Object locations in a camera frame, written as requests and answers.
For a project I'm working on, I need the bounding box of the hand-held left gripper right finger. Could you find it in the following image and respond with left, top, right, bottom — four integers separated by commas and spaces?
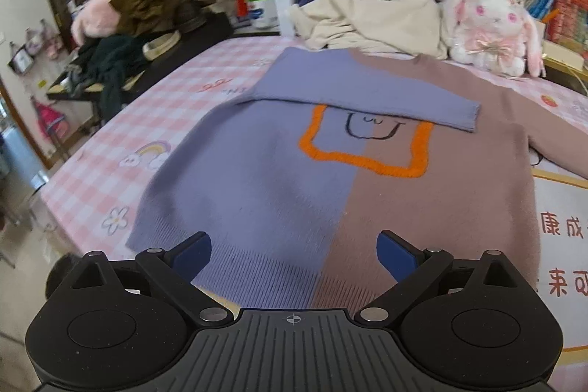
354, 229, 536, 326

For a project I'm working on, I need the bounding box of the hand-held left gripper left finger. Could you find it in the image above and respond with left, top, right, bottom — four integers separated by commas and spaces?
60, 230, 233, 326

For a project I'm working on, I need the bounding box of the purple and brown sweater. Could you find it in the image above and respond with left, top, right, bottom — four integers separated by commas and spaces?
125, 47, 588, 311

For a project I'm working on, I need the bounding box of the dark clothes heap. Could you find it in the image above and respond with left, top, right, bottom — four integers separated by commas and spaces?
68, 35, 153, 123

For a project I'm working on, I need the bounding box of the pink checkered table mat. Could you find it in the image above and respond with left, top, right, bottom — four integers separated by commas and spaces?
39, 35, 588, 356

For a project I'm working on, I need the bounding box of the pink hanging doll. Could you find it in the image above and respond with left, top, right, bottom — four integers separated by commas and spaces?
30, 96, 68, 141

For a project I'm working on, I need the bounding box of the beige webbing belt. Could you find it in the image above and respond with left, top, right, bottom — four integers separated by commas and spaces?
141, 29, 183, 61

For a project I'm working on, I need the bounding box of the cream garment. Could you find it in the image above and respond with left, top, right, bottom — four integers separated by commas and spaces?
286, 0, 451, 60

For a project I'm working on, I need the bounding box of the white jar with blue label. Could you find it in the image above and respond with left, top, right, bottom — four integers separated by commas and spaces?
247, 0, 280, 30

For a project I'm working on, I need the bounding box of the white and pink bunny plush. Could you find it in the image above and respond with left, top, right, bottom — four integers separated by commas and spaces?
441, 0, 547, 78

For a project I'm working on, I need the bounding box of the pink fluffy plush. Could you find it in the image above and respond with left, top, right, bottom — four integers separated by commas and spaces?
71, 0, 123, 46

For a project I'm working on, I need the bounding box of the white flat box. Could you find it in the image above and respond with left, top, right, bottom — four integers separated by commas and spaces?
542, 40, 588, 72

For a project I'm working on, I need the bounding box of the red book box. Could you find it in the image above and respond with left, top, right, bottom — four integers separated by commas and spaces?
544, 0, 588, 48

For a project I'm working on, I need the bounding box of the small picture frame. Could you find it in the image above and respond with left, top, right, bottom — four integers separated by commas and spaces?
8, 43, 36, 74

